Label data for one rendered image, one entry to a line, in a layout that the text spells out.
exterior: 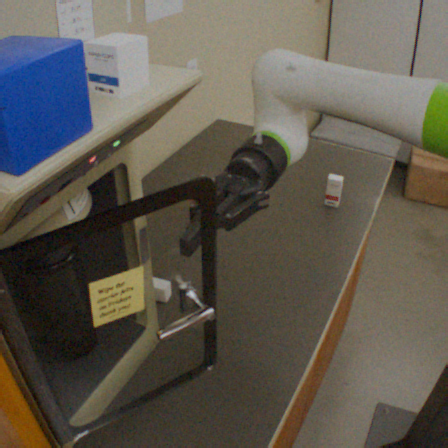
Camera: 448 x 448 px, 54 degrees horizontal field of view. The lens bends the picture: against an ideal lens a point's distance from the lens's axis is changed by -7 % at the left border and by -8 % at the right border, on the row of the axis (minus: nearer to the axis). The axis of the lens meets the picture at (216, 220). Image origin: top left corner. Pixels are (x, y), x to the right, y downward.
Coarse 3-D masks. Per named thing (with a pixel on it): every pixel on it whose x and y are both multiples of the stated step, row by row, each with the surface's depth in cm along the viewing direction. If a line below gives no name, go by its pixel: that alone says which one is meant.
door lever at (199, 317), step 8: (192, 296) 68; (200, 304) 67; (200, 312) 65; (208, 312) 66; (184, 320) 64; (192, 320) 64; (200, 320) 65; (168, 328) 63; (176, 328) 63; (184, 328) 64; (192, 328) 65; (160, 336) 62; (168, 336) 63; (176, 336) 64
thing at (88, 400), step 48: (192, 192) 59; (48, 240) 50; (96, 240) 54; (144, 240) 59; (192, 240) 64; (48, 288) 53; (144, 288) 63; (192, 288) 69; (48, 336) 57; (96, 336) 62; (144, 336) 68; (192, 336) 74; (48, 384) 61; (96, 384) 67; (144, 384) 73
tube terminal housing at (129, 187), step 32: (0, 0) 40; (32, 0) 44; (96, 0) 52; (0, 32) 41; (32, 32) 45; (96, 32) 54; (128, 32) 60; (128, 160) 69; (64, 192) 58; (128, 192) 76; (32, 224) 54
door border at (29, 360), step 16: (0, 272) 48; (0, 288) 49; (0, 304) 50; (0, 320) 51; (16, 320) 52; (16, 336) 53; (16, 352) 54; (32, 352) 56; (32, 368) 57; (48, 400) 62; (48, 416) 63; (64, 432) 68
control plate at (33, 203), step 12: (144, 120) 53; (132, 132) 54; (108, 144) 49; (120, 144) 56; (96, 156) 49; (72, 168) 44; (84, 168) 51; (60, 180) 45; (48, 192) 46; (24, 204) 41; (36, 204) 46; (24, 216) 47
